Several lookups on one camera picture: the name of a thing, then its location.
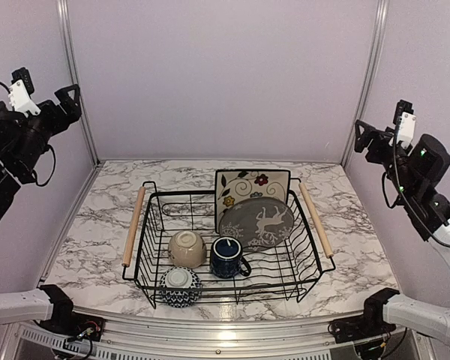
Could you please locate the beige ceramic bowl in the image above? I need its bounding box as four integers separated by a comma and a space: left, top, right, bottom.
168, 230, 207, 269

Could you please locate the wooden rack handle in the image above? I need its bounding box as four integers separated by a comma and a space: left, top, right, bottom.
121, 186, 146, 268
298, 182, 334, 259

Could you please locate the aluminium frame post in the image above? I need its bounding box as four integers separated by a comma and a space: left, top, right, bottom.
340, 0, 389, 169
56, 0, 101, 167

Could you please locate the round grey deer plate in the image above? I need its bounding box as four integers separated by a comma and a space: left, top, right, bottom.
218, 197, 295, 253

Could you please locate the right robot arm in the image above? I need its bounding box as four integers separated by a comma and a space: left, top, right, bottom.
354, 120, 450, 349

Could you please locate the front aluminium rail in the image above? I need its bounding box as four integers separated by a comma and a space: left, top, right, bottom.
7, 305, 436, 360

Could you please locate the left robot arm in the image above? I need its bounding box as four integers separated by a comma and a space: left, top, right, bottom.
0, 84, 82, 220

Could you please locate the left wooden rack handle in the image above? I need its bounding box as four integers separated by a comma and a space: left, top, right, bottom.
121, 186, 146, 268

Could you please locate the square floral ceramic plate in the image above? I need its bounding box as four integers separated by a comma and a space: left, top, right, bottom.
214, 169, 291, 231

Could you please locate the left aluminium frame post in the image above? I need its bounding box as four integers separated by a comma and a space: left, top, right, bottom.
56, 0, 101, 167

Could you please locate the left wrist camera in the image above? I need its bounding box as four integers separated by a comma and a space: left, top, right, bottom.
8, 67, 41, 117

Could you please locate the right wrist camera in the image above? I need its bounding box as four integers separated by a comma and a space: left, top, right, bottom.
391, 100, 416, 150

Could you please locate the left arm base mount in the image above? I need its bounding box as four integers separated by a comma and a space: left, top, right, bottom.
37, 284, 104, 341

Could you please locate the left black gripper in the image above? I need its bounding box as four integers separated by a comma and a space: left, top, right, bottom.
7, 82, 80, 178

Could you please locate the right wooden rack handle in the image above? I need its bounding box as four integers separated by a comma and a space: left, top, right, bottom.
298, 182, 334, 259

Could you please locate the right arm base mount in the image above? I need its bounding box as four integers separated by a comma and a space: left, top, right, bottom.
328, 287, 400, 344

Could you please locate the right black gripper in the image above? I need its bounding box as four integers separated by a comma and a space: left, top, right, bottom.
355, 119, 419, 202

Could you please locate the blue white patterned bowl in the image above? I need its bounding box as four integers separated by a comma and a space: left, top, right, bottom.
159, 267, 203, 308

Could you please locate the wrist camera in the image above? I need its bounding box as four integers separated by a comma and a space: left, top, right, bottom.
391, 100, 416, 150
8, 67, 41, 117

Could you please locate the right aluminium frame post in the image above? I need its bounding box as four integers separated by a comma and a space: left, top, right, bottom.
340, 0, 389, 169

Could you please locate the black wire dish rack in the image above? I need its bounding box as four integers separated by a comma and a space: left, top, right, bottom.
122, 190, 336, 307

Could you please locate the dark blue mug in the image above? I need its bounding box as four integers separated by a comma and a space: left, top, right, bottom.
209, 236, 252, 279

